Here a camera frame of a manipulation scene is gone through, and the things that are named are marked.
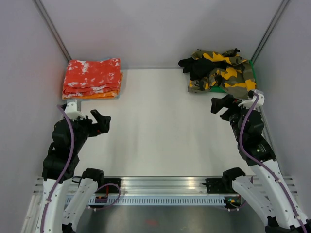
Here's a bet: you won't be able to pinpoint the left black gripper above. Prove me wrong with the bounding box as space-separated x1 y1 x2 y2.
70 109 111 152

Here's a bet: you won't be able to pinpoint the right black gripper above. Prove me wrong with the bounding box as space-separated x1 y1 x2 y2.
211 94 256 142

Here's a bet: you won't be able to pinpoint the camouflage yellow green trousers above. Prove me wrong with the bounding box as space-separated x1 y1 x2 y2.
178 49 257 99

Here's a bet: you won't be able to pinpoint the black trousers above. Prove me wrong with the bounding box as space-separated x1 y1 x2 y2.
178 58 227 81

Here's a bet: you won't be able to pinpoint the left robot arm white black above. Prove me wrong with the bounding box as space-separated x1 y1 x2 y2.
35 110 111 233

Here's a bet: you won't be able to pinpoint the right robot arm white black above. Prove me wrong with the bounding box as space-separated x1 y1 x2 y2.
211 90 311 233

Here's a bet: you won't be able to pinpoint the orange folded trousers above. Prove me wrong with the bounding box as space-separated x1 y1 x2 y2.
62 72 123 100

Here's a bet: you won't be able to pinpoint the red white folded trousers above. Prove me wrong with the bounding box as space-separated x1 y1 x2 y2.
62 58 122 97

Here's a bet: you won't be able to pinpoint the green plastic tray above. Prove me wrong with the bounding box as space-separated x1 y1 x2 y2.
207 59 257 98

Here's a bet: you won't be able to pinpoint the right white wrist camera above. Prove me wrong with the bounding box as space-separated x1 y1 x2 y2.
238 89 265 108

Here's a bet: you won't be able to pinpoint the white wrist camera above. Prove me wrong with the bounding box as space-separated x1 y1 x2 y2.
238 89 265 108
64 100 86 120

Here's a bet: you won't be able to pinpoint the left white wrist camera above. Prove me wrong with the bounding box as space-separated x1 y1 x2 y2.
64 100 86 120

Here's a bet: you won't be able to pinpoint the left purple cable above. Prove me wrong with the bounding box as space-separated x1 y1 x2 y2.
40 104 75 233

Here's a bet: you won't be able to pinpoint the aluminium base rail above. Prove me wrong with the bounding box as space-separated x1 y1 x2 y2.
34 176 298 196

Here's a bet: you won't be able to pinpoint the white slotted cable duct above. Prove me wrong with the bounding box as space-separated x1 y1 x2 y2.
87 196 225 206

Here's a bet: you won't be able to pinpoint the right corner aluminium post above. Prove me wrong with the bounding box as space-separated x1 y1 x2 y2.
251 0 291 64

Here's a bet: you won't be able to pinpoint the corner aluminium post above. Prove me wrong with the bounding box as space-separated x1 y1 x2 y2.
32 0 72 62
251 0 291 64

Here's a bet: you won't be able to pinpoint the left corner aluminium post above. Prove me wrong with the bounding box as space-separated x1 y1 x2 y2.
32 0 72 62

